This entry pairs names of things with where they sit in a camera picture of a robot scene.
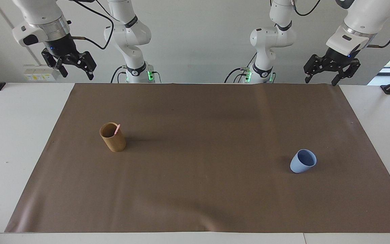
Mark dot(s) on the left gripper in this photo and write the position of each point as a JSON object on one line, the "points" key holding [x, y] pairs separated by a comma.
{"points": [[342, 56]]}

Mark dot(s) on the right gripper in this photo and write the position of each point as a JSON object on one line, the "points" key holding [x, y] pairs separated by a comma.
{"points": [[60, 46]]}

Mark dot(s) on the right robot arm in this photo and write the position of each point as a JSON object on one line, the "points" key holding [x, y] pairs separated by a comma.
{"points": [[132, 32]]}

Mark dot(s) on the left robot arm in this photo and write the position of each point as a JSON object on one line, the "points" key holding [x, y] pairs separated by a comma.
{"points": [[272, 34]]}

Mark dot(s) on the pink chopstick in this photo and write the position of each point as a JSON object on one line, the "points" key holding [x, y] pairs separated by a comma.
{"points": [[117, 129]]}

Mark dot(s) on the brown cylindrical cup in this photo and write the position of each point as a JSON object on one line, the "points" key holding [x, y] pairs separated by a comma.
{"points": [[114, 141]]}

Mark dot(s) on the blue cup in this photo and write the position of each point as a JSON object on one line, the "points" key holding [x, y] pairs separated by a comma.
{"points": [[300, 164]]}

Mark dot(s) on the white wall socket box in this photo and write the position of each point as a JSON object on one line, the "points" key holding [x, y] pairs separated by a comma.
{"points": [[39, 73]]}

